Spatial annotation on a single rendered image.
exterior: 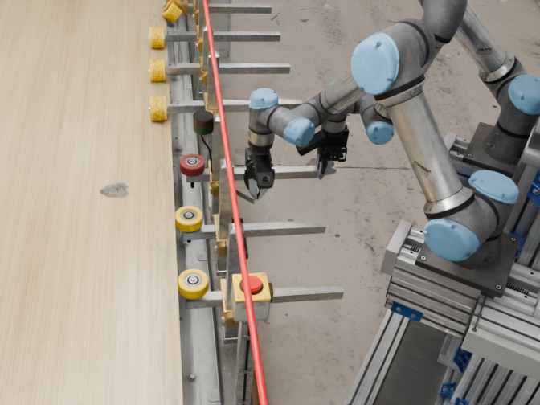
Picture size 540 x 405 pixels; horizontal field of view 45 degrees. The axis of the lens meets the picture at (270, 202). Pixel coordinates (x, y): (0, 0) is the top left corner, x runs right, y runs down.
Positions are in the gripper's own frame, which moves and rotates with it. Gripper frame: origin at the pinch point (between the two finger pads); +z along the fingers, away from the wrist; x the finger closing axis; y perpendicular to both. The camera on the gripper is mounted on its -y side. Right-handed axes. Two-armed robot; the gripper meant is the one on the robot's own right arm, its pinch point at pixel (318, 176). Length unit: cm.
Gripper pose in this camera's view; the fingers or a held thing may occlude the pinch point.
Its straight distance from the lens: 220.3
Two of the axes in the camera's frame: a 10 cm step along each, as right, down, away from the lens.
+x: -1.4, -6.7, 7.3
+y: 9.9, -0.4, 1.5
